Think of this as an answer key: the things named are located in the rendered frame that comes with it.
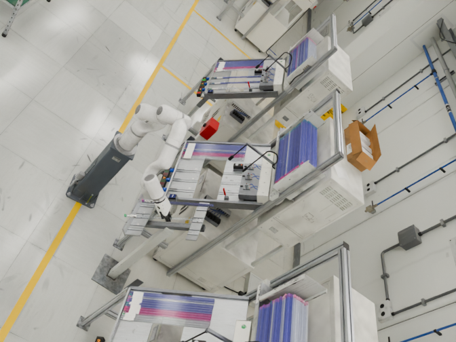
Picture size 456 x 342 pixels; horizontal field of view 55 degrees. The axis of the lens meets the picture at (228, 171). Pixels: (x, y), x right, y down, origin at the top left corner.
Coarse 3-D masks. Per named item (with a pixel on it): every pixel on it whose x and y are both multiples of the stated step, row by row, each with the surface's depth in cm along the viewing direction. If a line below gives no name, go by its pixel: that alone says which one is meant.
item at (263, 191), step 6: (270, 156) 336; (264, 162) 331; (264, 168) 326; (270, 168) 325; (264, 174) 320; (270, 174) 320; (264, 180) 315; (270, 180) 315; (264, 186) 311; (270, 186) 318; (258, 192) 307; (264, 192) 306; (258, 198) 306; (264, 198) 305
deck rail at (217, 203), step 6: (180, 198) 317; (186, 198) 316; (192, 198) 316; (174, 204) 321; (180, 204) 320; (216, 204) 314; (222, 204) 313; (228, 204) 312; (234, 204) 311; (240, 204) 310; (246, 204) 309; (252, 204) 308; (258, 204) 307
